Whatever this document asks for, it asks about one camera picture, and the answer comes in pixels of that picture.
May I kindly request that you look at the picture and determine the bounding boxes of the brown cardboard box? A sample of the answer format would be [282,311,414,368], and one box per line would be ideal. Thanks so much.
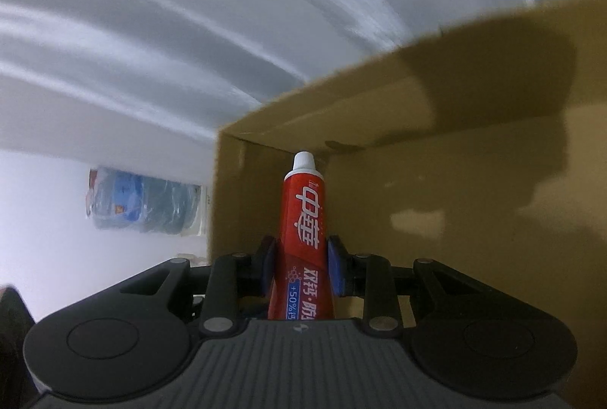
[206,0,607,409]

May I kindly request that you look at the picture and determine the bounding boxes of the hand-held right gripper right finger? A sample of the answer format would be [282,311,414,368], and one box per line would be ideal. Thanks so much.
[325,237,511,337]

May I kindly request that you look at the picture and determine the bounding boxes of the white curtain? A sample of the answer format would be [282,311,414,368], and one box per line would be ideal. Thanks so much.
[0,0,607,154]

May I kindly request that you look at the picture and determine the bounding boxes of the red toothpaste tube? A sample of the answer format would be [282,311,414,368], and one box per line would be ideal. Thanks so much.
[266,151,338,322]

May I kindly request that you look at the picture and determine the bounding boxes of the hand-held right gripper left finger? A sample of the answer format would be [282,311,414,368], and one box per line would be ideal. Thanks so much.
[102,237,285,336]

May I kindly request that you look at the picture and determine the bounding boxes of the blue wet wipes pack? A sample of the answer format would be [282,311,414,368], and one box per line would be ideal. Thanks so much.
[85,166,209,238]

